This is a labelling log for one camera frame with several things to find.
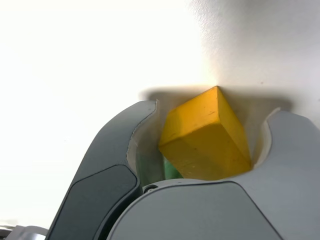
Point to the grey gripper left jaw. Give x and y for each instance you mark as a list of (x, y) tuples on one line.
[(105, 160)]

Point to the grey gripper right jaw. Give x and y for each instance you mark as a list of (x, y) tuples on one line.
[(225, 212)]

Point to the green cube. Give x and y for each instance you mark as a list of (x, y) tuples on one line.
[(172, 171)]

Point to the yellow cube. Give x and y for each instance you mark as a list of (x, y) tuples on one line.
[(200, 135)]

